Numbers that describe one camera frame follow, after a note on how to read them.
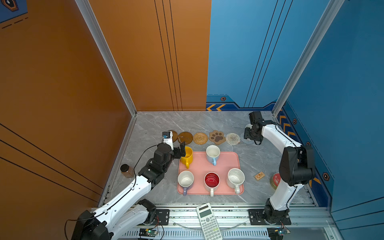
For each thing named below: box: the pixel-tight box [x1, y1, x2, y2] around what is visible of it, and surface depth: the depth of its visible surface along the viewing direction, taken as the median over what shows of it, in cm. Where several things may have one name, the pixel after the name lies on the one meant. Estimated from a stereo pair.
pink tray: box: [177, 151, 245, 197], surface depth 85 cm
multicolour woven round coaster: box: [225, 133, 241, 146], surface depth 105 cm
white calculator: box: [196, 202, 223, 240], surface depth 72 cm
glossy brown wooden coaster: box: [177, 131, 193, 145], surface depth 107 cm
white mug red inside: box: [204, 171, 221, 197], surface depth 80 cm
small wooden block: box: [254, 171, 266, 181], surface depth 88 cm
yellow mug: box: [180, 146, 193, 169], surface depth 87 cm
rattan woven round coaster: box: [193, 132, 209, 145], surface depth 107 cm
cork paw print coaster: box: [208, 130, 226, 145], surface depth 105 cm
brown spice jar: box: [120, 164, 135, 178], surface depth 82 cm
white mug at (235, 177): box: [226, 168, 245, 194], surface depth 81 cm
